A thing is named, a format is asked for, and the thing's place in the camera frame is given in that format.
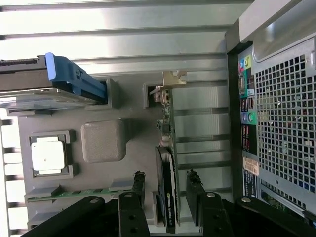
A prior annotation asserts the green RAM stick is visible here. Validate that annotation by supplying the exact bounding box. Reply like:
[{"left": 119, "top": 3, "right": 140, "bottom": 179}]
[{"left": 26, "top": 187, "right": 135, "bottom": 201}]

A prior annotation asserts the grey parts rack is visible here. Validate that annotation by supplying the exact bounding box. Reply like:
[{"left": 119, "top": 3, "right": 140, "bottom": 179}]
[{"left": 4, "top": 76, "right": 182, "bottom": 237}]

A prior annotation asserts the silver CPU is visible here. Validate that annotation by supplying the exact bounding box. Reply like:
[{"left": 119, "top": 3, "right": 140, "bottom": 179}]
[{"left": 30, "top": 136, "right": 68, "bottom": 176}]

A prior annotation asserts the hard disk blue caddy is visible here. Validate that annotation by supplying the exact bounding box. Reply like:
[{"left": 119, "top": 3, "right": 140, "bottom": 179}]
[{"left": 0, "top": 51, "right": 109, "bottom": 111}]

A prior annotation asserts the open black PC case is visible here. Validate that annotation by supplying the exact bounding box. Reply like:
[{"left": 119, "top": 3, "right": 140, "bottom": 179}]
[{"left": 224, "top": 0, "right": 316, "bottom": 224}]

